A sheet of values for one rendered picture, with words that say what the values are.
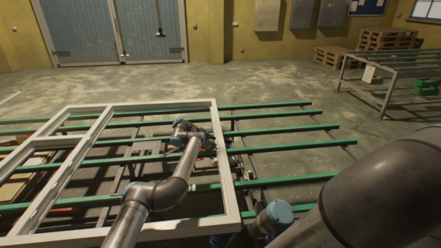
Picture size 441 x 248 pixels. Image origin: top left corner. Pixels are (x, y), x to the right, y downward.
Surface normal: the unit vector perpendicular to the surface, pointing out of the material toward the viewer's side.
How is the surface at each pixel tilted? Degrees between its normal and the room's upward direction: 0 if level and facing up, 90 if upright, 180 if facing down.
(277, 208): 19
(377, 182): 47
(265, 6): 90
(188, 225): 0
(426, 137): 15
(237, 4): 90
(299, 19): 90
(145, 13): 90
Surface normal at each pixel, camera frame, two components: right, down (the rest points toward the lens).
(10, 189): 0.00, -0.89
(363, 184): -0.69, -0.56
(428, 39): -0.99, 0.06
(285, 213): 0.14, -0.70
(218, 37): 0.13, 0.45
